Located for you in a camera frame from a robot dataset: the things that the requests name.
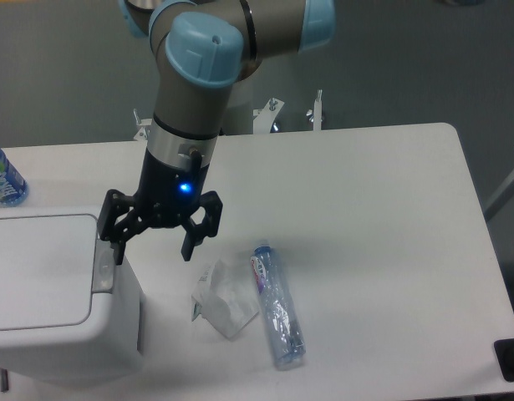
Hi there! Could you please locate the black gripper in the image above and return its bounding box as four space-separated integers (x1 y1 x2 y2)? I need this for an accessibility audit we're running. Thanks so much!
97 149 223 265

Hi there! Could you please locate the white push-button trash can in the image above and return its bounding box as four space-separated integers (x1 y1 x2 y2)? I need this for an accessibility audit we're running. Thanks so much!
0 206 145 383

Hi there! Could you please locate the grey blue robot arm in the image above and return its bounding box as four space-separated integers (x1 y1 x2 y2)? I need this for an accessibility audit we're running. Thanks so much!
98 0 336 265

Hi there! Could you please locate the crumpled white paper wrapper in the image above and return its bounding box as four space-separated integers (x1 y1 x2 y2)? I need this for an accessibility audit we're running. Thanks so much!
191 260 259 340

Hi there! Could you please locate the blue labelled drink bottle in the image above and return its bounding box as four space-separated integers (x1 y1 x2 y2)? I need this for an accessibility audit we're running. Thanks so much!
0 148 28 206

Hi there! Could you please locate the crushed clear plastic bottle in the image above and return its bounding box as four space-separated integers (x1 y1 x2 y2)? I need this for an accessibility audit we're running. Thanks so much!
250 240 306 370

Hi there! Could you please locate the black clamp at table edge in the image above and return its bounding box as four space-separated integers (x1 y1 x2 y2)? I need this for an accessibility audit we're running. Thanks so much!
494 338 514 383

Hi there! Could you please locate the white metal base frame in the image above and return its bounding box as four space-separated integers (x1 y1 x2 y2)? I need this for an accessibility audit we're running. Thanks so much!
133 89 325 141

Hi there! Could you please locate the dark bracket under trash can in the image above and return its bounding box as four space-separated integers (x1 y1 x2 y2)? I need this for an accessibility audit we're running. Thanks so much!
0 368 9 393

